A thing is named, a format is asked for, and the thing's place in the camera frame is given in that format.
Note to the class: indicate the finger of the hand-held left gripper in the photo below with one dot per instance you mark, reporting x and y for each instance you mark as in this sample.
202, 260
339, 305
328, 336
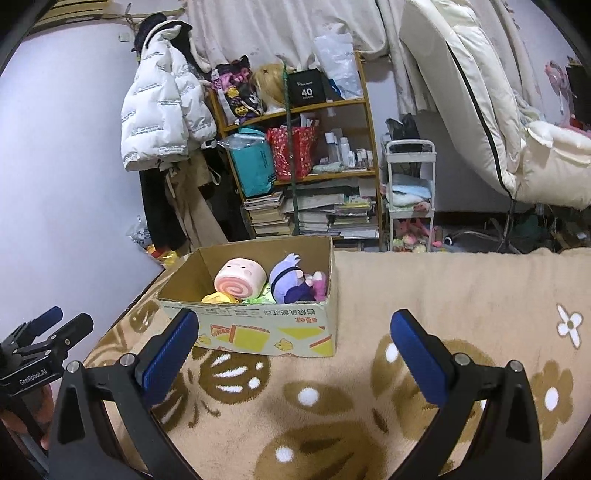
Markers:
44, 321
69, 332

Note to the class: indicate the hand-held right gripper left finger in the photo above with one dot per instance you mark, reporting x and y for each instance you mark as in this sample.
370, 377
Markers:
168, 360

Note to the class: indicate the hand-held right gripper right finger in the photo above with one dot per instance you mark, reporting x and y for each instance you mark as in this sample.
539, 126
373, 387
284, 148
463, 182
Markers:
420, 360

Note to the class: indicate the yellow plush toy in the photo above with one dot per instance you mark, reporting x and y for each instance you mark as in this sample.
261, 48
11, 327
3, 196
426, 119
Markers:
217, 297

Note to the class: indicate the printed cardboard box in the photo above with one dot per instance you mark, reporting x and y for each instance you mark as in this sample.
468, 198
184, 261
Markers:
258, 332

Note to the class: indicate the pink swirl roll cake plush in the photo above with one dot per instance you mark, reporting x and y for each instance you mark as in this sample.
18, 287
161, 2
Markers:
240, 277

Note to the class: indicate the purple-haired plush doll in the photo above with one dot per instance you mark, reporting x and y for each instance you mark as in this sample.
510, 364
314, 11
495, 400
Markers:
288, 279

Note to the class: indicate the light green soft toy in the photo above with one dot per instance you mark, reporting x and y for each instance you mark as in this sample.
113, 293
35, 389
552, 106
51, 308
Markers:
261, 297

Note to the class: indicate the person's left hand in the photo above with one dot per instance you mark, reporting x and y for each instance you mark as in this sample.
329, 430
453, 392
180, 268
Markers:
45, 406

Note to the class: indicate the beige patterned blanket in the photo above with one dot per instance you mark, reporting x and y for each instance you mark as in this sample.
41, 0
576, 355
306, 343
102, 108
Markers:
415, 286

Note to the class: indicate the pile of snack bags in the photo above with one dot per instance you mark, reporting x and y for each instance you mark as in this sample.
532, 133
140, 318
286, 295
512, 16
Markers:
147, 240

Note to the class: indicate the pink plush toy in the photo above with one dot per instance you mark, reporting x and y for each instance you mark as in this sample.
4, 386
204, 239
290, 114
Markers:
319, 286

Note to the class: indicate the pile of small toys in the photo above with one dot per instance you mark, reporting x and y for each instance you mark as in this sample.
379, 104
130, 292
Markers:
411, 235

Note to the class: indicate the beige hanging coat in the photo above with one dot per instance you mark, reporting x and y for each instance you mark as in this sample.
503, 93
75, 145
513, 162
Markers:
198, 221

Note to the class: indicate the black hanging coat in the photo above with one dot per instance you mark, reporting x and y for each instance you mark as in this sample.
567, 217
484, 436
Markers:
159, 212

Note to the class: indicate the light blue cloth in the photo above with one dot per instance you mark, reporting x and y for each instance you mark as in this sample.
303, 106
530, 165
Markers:
408, 194

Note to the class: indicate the wide stack of books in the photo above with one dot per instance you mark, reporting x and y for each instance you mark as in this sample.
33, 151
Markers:
332, 212

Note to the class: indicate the teal bag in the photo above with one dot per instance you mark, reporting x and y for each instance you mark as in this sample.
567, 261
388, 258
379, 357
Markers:
251, 166

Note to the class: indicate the white trolley cart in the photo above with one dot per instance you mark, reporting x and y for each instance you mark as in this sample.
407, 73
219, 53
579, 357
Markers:
411, 147

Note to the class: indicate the row of white bottles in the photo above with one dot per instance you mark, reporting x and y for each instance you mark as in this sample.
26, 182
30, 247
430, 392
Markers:
344, 147

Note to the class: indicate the green pole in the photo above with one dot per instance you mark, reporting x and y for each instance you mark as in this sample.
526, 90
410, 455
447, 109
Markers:
291, 161

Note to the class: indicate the white puffer jacket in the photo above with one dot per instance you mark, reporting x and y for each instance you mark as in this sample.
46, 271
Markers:
157, 115

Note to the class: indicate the red patterned bag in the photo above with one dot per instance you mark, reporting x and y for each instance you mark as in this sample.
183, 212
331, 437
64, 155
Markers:
302, 152

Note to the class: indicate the wooden shelf unit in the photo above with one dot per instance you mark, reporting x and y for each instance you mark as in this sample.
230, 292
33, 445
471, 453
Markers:
323, 105

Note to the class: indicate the black patterned bag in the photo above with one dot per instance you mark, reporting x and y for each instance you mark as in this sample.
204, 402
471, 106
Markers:
235, 92

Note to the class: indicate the black box with white print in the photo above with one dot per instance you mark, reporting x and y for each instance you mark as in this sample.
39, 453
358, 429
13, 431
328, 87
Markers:
307, 90

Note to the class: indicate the blond wig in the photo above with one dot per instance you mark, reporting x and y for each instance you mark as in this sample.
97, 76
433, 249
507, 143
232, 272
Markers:
270, 83

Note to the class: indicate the clear plastic bag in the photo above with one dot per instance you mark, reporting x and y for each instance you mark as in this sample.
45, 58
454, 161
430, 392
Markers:
341, 64

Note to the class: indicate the wooden slats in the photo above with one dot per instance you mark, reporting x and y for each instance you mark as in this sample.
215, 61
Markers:
78, 11

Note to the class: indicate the black hat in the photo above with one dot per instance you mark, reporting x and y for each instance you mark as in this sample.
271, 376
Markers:
152, 25

